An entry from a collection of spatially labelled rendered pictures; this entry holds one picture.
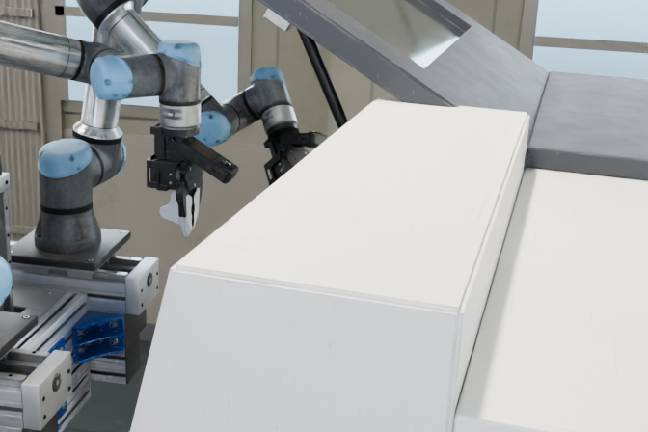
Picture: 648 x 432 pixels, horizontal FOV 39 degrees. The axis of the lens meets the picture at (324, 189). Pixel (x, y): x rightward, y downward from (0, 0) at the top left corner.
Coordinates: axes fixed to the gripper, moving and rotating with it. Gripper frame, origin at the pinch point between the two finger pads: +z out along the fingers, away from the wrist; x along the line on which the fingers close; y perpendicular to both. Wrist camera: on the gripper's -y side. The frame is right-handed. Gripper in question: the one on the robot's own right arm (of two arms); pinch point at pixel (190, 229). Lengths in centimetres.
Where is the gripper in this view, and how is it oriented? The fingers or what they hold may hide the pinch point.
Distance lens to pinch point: 176.3
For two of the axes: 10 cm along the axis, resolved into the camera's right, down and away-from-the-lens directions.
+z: -0.4, 9.6, 2.9
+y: -9.6, -1.2, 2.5
